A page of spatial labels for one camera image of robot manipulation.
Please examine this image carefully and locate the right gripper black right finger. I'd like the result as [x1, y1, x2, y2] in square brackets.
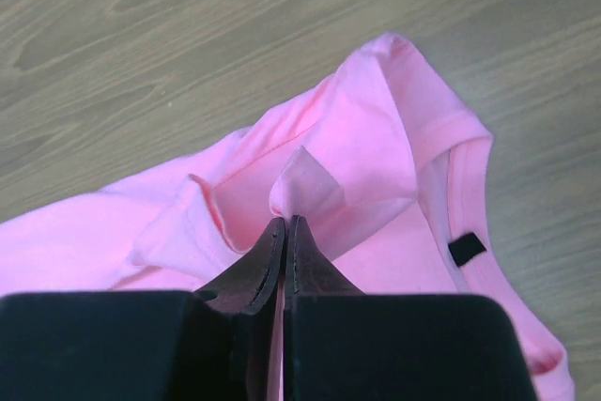
[283, 216, 554, 400]

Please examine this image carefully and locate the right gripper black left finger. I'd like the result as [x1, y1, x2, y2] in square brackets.
[1, 219, 286, 400]

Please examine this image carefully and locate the light pink t shirt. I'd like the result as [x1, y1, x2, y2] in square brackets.
[1, 34, 576, 400]

